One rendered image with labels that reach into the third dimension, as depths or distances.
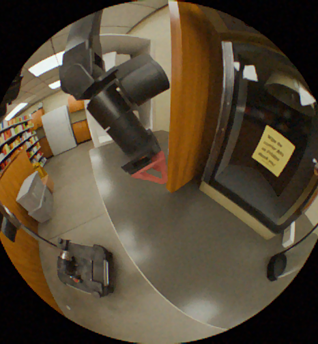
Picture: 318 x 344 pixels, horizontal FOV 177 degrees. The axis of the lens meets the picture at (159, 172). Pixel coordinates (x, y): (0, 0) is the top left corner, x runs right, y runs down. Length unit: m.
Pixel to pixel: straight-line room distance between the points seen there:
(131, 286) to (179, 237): 1.05
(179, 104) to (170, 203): 0.27
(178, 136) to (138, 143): 0.10
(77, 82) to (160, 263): 0.35
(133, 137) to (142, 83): 0.08
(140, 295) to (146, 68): 1.36
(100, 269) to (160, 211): 0.90
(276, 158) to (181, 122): 0.22
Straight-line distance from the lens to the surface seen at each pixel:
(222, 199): 0.35
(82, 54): 0.19
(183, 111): 0.23
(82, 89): 0.16
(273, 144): 0.25
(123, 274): 1.26
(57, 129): 4.82
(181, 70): 0.23
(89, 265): 1.12
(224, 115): 0.26
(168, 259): 0.26
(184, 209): 0.31
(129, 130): 0.16
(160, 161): 0.16
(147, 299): 1.27
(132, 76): 0.16
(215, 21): 0.32
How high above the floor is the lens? 1.20
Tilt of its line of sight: 38 degrees down
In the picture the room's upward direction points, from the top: straight up
